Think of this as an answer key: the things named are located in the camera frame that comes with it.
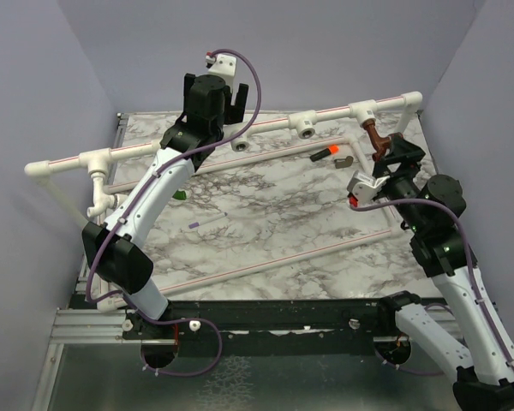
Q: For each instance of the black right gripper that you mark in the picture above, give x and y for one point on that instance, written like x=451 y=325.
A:
x=401 y=150

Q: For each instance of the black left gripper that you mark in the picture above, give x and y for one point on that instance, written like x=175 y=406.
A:
x=235 y=112

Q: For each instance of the brown plastic faucet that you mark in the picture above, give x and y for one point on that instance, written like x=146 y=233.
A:
x=381 y=145

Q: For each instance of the white PVC pipe frame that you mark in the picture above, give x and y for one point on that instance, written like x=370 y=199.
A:
x=290 y=232

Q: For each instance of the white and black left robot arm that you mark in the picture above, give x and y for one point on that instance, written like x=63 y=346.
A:
x=114 y=248

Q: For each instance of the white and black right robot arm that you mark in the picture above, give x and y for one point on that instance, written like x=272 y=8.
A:
x=481 y=366

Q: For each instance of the orange and black highlighter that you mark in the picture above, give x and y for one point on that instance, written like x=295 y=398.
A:
x=324 y=153

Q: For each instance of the green plastic faucet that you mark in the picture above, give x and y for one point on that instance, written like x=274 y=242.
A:
x=180 y=195

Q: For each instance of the purple and white pen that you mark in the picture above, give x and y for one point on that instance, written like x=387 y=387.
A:
x=207 y=220

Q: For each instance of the white plastic faucet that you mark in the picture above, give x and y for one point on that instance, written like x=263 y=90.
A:
x=101 y=200

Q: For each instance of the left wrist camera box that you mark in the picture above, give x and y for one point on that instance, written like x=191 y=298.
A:
x=221 y=65

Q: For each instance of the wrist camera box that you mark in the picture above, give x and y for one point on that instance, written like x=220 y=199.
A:
x=221 y=65
x=363 y=188

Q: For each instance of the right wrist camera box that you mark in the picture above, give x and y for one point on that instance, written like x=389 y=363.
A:
x=363 y=188

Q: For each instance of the grey metal bracket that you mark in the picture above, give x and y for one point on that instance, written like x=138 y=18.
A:
x=342 y=163

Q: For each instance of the black front mounting rail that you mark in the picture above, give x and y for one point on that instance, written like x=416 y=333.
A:
x=246 y=328

